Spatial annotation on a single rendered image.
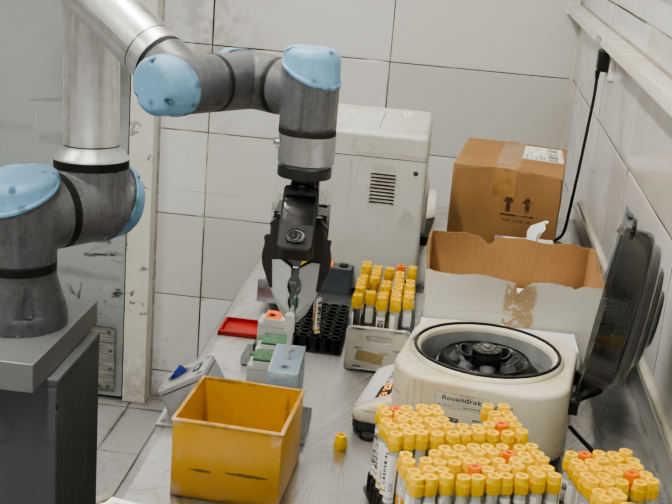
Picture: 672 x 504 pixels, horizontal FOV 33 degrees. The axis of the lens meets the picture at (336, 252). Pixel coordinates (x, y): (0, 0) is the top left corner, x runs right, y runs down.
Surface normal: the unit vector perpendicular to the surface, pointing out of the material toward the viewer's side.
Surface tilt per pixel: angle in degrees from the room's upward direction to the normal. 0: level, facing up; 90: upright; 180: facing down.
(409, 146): 90
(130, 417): 0
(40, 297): 72
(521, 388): 0
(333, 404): 0
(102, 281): 90
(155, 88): 90
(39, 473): 90
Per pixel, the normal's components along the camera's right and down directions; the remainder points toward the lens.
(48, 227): 0.77, 0.25
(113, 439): 0.08, -0.95
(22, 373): -0.11, 0.28
